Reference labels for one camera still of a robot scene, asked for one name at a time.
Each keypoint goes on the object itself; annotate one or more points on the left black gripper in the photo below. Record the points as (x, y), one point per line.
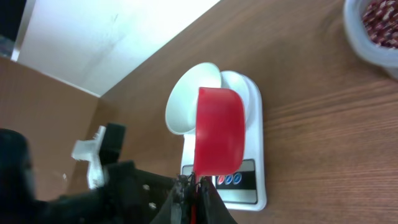
(124, 195)

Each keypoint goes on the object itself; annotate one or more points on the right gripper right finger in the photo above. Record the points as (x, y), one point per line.
(210, 209)

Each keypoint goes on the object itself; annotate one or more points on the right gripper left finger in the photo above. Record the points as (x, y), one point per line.
(177, 209)

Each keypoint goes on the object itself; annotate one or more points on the orange measuring scoop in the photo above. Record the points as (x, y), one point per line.
(219, 136)

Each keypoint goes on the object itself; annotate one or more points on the white digital kitchen scale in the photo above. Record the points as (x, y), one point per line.
(245, 189)

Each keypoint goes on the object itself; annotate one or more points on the white round bowl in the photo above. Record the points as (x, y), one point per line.
(181, 108)

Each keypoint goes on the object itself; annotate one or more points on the red beans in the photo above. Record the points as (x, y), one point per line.
(380, 21)

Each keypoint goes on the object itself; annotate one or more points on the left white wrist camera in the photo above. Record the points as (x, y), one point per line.
(89, 150)

